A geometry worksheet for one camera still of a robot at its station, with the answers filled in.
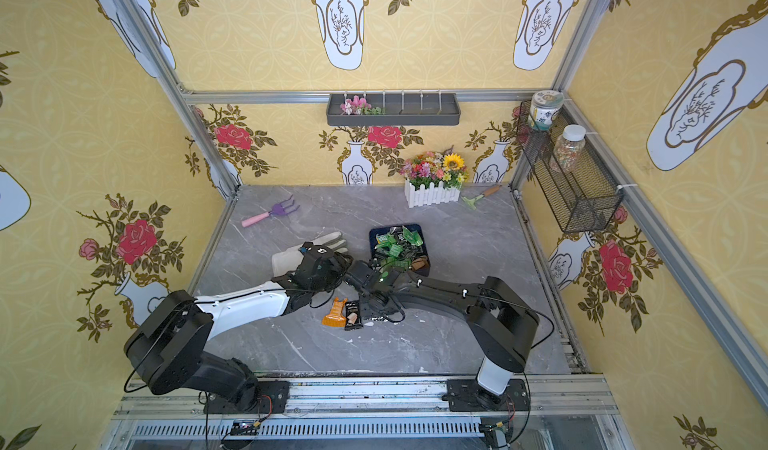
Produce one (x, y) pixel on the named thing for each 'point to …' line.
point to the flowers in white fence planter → (433, 177)
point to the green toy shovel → (472, 201)
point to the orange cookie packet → (336, 318)
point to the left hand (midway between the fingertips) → (344, 258)
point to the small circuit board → (244, 427)
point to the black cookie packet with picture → (353, 319)
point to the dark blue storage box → (404, 244)
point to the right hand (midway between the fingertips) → (375, 300)
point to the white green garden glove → (286, 259)
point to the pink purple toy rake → (278, 209)
